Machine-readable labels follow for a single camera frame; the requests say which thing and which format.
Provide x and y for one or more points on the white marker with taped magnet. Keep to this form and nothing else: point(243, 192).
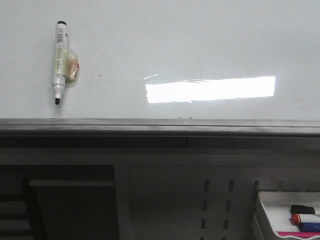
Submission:
point(66, 62)

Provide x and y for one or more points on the whiteboard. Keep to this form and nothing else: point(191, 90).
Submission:
point(217, 66)

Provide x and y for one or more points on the white perforated pegboard panel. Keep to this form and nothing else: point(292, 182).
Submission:
point(205, 202)

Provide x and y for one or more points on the dark panel with white bar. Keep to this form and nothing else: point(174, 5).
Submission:
point(71, 209)

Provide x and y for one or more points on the blue capped marker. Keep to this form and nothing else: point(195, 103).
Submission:
point(310, 227)

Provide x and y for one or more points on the red capped marker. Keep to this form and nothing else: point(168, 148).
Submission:
point(297, 219)

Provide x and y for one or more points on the white plastic marker tray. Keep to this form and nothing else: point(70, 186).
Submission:
point(273, 213)

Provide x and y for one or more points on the pink marker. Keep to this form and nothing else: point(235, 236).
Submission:
point(303, 235)

